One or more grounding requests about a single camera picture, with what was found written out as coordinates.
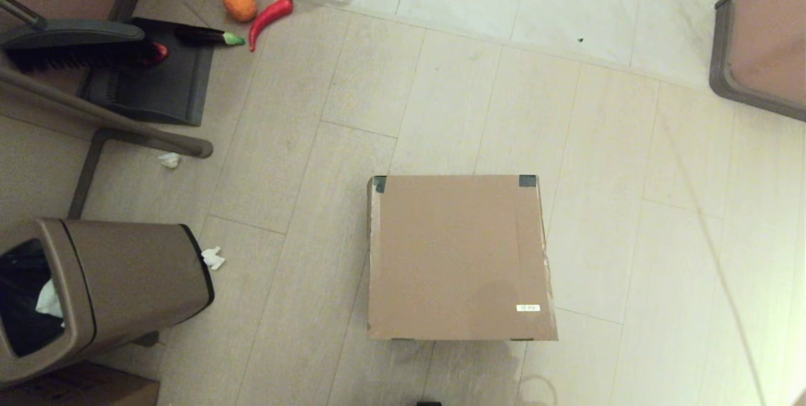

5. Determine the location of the brown cardboard box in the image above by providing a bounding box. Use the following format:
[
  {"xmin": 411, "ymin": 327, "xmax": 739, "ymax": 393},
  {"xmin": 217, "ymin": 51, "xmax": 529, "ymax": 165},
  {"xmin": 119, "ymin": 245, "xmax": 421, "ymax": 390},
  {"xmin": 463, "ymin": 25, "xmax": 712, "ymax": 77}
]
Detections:
[{"xmin": 366, "ymin": 174, "xmax": 559, "ymax": 342}]

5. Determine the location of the toy red chili pepper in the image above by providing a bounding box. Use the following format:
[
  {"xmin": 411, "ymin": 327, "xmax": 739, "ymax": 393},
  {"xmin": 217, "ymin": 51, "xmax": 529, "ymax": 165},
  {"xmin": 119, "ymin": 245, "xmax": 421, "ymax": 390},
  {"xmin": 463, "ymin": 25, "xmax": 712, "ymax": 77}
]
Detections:
[{"xmin": 249, "ymin": 0, "xmax": 297, "ymax": 52}]

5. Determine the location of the toy orange fruit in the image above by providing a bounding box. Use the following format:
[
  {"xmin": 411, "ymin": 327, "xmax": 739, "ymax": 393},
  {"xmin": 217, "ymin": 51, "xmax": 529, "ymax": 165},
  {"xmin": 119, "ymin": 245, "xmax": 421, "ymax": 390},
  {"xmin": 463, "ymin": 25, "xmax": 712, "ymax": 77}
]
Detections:
[{"xmin": 222, "ymin": 0, "xmax": 258, "ymax": 23}]

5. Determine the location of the toy purple eggplant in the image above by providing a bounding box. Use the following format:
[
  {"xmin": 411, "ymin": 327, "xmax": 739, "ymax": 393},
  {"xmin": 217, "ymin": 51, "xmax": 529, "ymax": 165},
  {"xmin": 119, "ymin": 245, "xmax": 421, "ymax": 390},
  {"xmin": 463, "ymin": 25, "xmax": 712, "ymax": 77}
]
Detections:
[{"xmin": 174, "ymin": 25, "xmax": 246, "ymax": 47}]

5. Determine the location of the dark grey dustpan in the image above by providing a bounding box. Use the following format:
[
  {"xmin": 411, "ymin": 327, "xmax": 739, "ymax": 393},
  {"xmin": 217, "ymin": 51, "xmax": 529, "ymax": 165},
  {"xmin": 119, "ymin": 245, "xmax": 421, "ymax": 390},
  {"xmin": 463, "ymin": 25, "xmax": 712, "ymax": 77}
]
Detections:
[{"xmin": 79, "ymin": 17, "xmax": 215, "ymax": 127}]

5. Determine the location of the brown plastic trash bin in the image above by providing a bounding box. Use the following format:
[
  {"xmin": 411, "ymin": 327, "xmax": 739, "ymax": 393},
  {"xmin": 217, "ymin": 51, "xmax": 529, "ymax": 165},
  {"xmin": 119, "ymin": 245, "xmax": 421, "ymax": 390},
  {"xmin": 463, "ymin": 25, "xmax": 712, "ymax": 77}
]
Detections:
[{"xmin": 0, "ymin": 218, "xmax": 215, "ymax": 386}]

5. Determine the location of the black bristle broom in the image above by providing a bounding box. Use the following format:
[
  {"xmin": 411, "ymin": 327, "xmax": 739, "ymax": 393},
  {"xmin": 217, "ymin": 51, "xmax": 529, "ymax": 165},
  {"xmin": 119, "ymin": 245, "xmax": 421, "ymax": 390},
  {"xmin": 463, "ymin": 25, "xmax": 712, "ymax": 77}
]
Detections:
[{"xmin": 0, "ymin": 0, "xmax": 156, "ymax": 74}]

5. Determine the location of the brown table with grey rim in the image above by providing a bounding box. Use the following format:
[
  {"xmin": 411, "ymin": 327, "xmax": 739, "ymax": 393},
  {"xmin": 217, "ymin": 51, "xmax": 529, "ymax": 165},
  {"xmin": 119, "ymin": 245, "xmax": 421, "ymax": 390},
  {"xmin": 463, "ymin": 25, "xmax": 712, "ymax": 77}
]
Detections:
[{"xmin": 708, "ymin": 0, "xmax": 806, "ymax": 122}]

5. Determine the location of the black bin liner bag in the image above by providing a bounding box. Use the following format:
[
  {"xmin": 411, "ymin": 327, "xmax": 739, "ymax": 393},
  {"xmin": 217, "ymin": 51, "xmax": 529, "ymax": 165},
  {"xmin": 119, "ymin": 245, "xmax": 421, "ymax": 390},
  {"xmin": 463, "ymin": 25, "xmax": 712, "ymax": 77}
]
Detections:
[{"xmin": 0, "ymin": 239, "xmax": 65, "ymax": 358}]

